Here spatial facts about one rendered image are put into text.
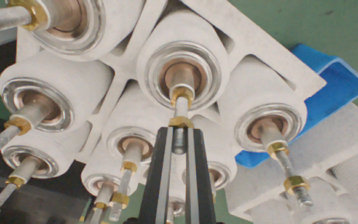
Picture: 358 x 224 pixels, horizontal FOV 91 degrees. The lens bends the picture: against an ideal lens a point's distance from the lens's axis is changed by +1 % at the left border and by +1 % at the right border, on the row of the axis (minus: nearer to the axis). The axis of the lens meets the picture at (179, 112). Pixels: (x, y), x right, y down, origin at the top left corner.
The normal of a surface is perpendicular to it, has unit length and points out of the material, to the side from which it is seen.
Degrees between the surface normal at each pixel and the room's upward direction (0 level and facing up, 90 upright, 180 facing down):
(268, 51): 0
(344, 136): 90
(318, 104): 88
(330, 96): 88
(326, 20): 0
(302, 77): 0
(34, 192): 46
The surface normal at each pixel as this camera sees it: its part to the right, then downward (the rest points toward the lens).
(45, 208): 0.32, -0.07
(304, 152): -0.84, -0.45
